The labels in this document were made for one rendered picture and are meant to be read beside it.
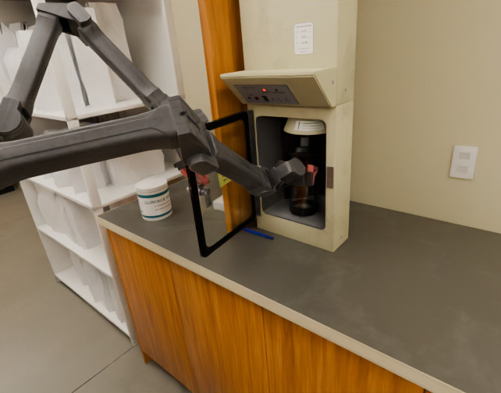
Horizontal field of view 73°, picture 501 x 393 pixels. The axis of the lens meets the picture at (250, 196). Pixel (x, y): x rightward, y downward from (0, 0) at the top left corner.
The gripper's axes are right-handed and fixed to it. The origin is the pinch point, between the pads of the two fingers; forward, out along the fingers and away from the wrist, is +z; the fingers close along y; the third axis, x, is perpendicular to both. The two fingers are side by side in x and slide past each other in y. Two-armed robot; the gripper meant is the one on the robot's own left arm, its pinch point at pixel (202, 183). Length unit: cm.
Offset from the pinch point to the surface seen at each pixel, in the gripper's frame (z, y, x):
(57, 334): 53, 172, 13
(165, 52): -71, 62, -73
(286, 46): -25.2, -33.6, -20.9
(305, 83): -12.6, -39.7, -10.4
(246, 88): -19.8, -20.5, -13.5
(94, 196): -14, 84, -8
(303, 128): -2.3, -27.4, -22.7
